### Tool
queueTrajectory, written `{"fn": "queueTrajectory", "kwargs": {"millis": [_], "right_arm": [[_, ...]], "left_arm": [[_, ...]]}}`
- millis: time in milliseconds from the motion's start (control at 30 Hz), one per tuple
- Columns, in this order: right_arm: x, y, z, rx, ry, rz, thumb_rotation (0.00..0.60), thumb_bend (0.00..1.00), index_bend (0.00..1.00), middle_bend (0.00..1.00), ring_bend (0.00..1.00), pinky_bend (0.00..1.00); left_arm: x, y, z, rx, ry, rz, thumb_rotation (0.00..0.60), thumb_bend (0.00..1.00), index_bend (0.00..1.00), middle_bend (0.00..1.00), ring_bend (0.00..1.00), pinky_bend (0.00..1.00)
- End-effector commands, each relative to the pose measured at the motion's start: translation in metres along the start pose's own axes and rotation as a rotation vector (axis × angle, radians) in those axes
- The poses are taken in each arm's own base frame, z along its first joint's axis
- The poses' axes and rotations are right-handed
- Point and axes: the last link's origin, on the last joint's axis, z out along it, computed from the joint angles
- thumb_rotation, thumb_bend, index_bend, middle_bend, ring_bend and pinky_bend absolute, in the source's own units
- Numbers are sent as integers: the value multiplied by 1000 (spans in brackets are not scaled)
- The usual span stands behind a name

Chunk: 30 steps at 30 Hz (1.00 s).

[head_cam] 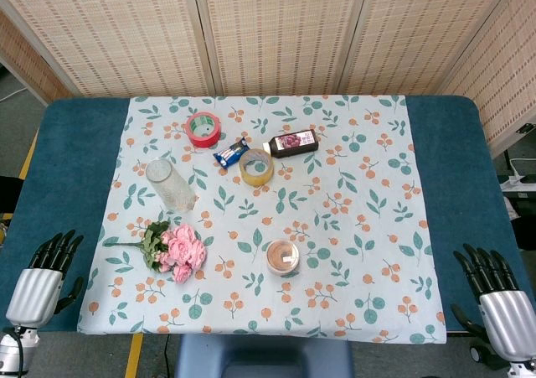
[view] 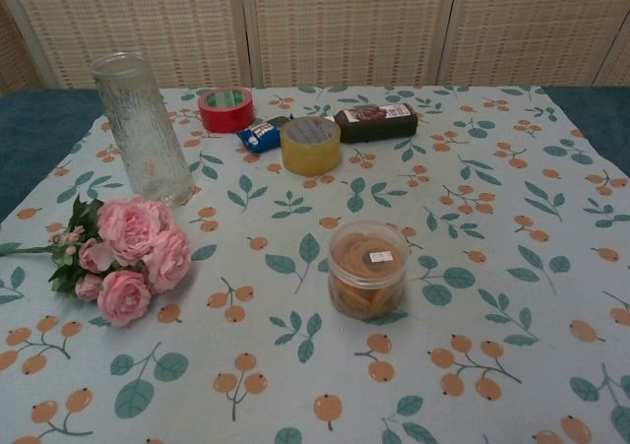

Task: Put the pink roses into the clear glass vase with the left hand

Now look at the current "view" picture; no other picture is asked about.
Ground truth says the transparent textured glass vase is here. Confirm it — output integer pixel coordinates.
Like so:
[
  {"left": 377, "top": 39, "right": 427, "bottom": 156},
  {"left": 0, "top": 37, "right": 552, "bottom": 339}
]
[{"left": 90, "top": 52, "right": 196, "bottom": 207}]

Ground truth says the yellow clear tape roll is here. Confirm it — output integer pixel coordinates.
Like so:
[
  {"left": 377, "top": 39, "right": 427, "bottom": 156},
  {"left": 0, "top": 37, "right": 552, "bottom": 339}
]
[{"left": 280, "top": 116, "right": 343, "bottom": 178}]

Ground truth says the clear jar of rubber bands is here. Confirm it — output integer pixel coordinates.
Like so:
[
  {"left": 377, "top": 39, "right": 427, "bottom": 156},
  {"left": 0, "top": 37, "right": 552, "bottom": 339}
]
[{"left": 327, "top": 221, "right": 410, "bottom": 321}]

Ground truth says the blue snack packet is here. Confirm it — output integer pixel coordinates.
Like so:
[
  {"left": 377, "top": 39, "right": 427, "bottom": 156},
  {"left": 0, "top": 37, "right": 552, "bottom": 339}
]
[{"left": 235, "top": 120, "right": 282, "bottom": 156}]

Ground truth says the dark brown rectangular snack package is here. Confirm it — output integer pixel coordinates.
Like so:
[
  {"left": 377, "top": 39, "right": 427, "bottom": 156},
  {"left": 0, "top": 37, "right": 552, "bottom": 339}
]
[{"left": 334, "top": 102, "right": 419, "bottom": 145}]

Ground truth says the red tape roll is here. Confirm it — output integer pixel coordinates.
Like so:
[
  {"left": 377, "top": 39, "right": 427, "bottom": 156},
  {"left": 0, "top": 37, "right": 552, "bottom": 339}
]
[{"left": 197, "top": 87, "right": 255, "bottom": 134}]

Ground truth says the floral fruit print tablecloth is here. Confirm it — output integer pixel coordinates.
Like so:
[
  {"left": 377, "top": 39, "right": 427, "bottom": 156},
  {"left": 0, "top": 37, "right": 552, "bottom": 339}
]
[{"left": 0, "top": 85, "right": 630, "bottom": 444}]

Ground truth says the woven bamboo folding screen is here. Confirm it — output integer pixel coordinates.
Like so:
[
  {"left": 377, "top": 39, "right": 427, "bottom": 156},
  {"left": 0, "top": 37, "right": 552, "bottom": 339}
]
[{"left": 0, "top": 0, "right": 630, "bottom": 95}]

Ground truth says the pink rose bouquet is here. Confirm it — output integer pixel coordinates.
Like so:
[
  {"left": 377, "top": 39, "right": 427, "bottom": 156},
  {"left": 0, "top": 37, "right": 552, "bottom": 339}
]
[{"left": 0, "top": 193, "right": 193, "bottom": 328}]

